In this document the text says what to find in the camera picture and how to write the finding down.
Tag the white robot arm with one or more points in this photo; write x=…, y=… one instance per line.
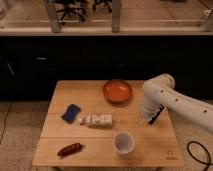
x=160, y=91

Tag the wooden table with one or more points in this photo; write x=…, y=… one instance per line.
x=155, y=145

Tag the orange bowl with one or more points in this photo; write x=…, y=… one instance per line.
x=117, y=90

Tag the white cup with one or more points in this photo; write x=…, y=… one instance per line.
x=123, y=143

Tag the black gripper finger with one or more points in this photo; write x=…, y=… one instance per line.
x=161, y=108

